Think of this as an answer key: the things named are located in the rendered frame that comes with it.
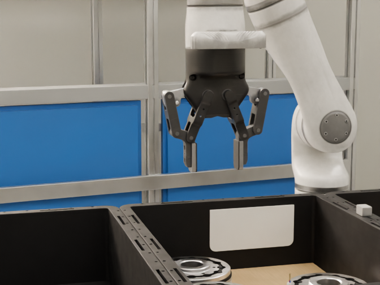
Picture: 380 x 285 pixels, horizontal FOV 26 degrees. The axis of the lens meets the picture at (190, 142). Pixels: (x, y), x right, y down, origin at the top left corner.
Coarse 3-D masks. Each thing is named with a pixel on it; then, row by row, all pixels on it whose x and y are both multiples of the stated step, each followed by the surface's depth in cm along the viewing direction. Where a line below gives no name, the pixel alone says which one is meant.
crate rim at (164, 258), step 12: (132, 204) 112; (144, 204) 112; (156, 204) 112; (168, 204) 113; (180, 204) 113; (192, 204) 114; (204, 204) 114; (216, 204) 114; (228, 204) 115; (336, 204) 113; (132, 216) 107; (348, 216) 108; (360, 216) 106; (144, 228) 100; (372, 228) 101; (144, 240) 95; (156, 240) 95; (156, 252) 90; (168, 264) 86; (180, 276) 83
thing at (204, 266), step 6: (186, 258) 109; (192, 258) 109; (180, 264) 107; (186, 264) 108; (192, 264) 108; (198, 264) 108; (204, 264) 107; (186, 270) 105; (192, 270) 105; (198, 270) 105; (204, 270) 105
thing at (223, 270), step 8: (184, 256) 112; (192, 256) 112; (200, 256) 112; (216, 264) 108; (224, 264) 108; (208, 272) 105; (216, 272) 106; (224, 272) 105; (192, 280) 102; (200, 280) 102; (208, 280) 102; (216, 280) 103
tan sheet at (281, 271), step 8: (296, 264) 119; (304, 264) 119; (312, 264) 119; (232, 272) 115; (240, 272) 115; (248, 272) 115; (256, 272) 115; (264, 272) 115; (272, 272) 115; (280, 272) 115; (288, 272) 115; (296, 272) 115; (304, 272) 115; (312, 272) 115; (320, 272) 115; (232, 280) 112; (240, 280) 112; (248, 280) 112; (256, 280) 112; (264, 280) 112; (272, 280) 112; (280, 280) 112
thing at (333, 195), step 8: (328, 192) 120; (336, 192) 120; (344, 192) 120; (352, 192) 120; (360, 192) 120; (368, 192) 120; (376, 192) 121; (336, 200) 115; (344, 200) 115; (352, 208) 110; (368, 216) 106; (376, 216) 106
